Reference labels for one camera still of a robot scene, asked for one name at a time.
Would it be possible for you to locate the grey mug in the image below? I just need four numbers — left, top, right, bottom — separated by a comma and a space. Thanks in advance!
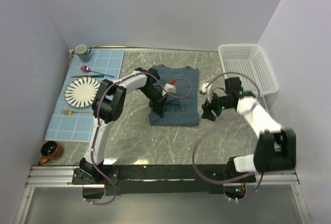
74, 44, 92, 63

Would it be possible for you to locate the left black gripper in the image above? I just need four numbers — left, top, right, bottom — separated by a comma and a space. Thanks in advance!
139, 86, 168, 118

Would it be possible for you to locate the white perforated plastic basket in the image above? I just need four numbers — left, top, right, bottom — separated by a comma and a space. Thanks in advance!
218, 43, 279, 96

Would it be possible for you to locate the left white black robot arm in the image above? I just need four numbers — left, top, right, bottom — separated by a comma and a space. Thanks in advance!
79, 68, 167, 184

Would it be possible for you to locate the purple cable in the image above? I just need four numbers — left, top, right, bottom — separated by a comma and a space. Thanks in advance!
91, 69, 193, 206
192, 71, 264, 202

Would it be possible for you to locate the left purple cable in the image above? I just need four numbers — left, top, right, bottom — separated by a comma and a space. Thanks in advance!
91, 69, 193, 206

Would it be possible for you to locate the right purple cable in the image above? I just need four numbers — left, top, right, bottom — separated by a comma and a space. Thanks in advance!
192, 71, 264, 202

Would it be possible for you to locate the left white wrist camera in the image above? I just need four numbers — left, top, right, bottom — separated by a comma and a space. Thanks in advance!
161, 83, 176, 96

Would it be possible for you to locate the iridescent purple spoon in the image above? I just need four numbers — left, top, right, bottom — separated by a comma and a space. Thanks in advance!
81, 65, 115, 78

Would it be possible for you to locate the brown orange ceramic mug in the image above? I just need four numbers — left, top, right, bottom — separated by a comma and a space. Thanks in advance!
39, 141, 64, 166

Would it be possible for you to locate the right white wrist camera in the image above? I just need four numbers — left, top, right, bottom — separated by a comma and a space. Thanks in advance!
199, 82, 212, 95

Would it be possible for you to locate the aluminium frame rail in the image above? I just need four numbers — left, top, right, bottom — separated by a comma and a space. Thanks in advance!
26, 165, 299, 187

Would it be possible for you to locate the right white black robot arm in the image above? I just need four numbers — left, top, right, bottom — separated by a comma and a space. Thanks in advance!
200, 77, 296, 183

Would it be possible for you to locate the white blue striped plate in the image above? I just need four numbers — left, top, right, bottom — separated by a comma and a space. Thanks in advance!
64, 77, 100, 108

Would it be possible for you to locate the blue-grey t-shirt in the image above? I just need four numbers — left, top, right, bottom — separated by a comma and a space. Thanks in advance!
149, 64, 199, 126

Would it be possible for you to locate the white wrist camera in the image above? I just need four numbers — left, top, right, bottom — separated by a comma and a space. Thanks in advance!
199, 82, 212, 95
161, 83, 176, 96

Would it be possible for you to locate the gold fork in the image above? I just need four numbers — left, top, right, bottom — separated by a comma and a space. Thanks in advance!
61, 109, 93, 115

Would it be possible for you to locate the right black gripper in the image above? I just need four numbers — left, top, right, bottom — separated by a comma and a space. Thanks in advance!
201, 91, 232, 123

